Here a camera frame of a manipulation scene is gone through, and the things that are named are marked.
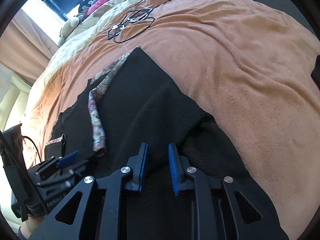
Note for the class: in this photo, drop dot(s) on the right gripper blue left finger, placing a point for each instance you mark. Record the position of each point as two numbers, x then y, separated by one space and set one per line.
137 164

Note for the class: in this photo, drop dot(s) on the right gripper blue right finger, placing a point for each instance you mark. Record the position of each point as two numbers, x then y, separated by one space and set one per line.
178 170

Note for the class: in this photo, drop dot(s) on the black t-shirt floral trim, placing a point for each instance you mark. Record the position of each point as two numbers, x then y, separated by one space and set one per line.
143 104

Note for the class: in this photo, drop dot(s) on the stack of folded clothes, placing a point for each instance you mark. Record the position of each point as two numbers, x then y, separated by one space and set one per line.
315 75

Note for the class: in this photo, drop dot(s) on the person's left hand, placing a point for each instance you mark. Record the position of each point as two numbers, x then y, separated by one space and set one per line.
28 226

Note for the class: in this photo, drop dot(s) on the orange bed blanket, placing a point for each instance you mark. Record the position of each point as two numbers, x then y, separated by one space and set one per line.
246 64

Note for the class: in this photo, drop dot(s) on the cream duvet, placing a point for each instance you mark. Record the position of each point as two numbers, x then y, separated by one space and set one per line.
82 36

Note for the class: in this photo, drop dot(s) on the left pink curtain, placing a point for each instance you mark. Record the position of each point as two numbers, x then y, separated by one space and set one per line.
25 48

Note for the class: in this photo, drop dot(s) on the white plush toy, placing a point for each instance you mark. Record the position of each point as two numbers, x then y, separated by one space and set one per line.
68 28

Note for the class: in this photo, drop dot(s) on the pink cloth on daybed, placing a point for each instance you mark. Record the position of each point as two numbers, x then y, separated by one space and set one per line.
95 5

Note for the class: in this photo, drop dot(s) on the black penguin plush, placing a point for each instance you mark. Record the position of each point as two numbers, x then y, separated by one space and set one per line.
83 4

